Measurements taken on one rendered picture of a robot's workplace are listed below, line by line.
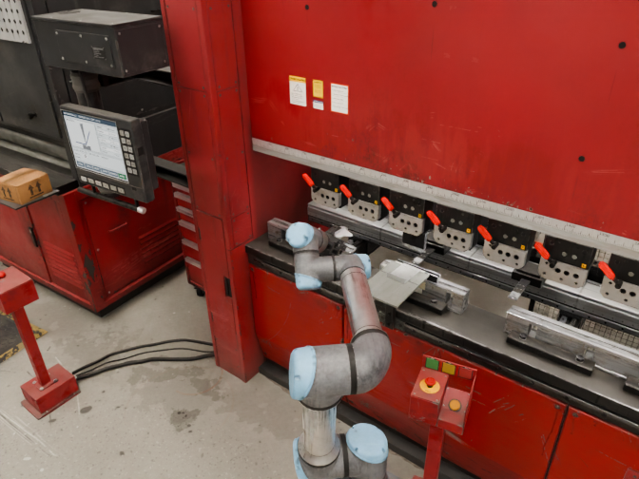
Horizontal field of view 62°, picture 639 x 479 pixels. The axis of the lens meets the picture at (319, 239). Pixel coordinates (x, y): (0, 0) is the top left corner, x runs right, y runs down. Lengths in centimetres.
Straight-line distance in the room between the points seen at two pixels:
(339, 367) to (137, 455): 190
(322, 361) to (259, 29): 152
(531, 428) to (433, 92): 130
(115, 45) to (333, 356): 147
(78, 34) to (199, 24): 46
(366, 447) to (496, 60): 121
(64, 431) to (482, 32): 270
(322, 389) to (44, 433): 223
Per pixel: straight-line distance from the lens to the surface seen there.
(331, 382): 121
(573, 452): 229
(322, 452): 151
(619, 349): 213
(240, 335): 292
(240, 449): 287
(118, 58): 222
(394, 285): 214
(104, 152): 245
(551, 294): 235
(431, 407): 203
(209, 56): 229
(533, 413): 223
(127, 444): 303
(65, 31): 243
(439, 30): 188
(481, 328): 220
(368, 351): 123
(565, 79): 176
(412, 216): 212
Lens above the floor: 223
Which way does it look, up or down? 30 degrees down
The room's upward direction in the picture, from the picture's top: 1 degrees counter-clockwise
